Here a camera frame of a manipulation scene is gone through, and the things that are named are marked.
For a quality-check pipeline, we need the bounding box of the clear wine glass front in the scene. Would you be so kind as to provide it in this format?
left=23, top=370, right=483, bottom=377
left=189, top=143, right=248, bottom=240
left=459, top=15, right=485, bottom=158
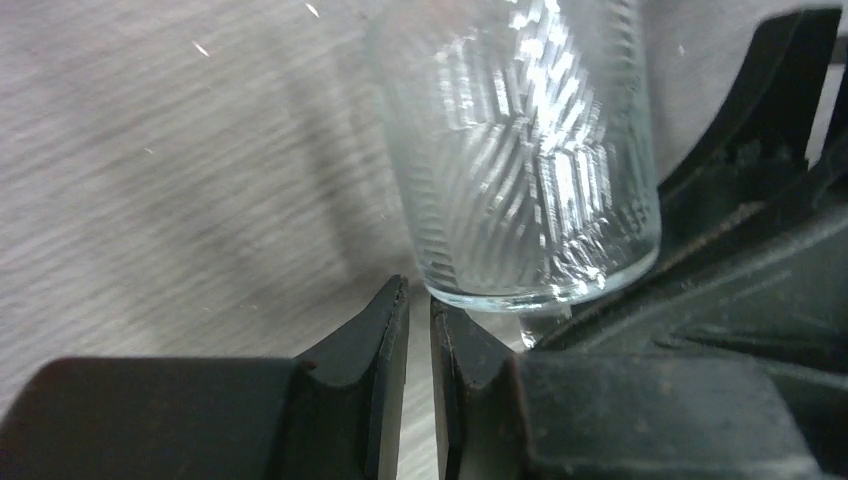
left=366, top=1, right=662, bottom=347

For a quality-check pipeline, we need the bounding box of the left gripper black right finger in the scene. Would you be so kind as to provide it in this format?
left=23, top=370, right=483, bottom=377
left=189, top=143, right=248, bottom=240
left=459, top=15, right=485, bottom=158
left=430, top=300, right=824, bottom=479

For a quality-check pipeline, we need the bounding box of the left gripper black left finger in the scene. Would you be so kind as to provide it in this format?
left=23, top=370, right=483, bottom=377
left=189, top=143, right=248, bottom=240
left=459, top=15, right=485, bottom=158
left=1, top=276, right=409, bottom=479

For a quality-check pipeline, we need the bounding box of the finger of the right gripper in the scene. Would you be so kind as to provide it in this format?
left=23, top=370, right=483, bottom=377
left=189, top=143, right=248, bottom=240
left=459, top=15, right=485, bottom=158
left=535, top=7, right=847, bottom=474

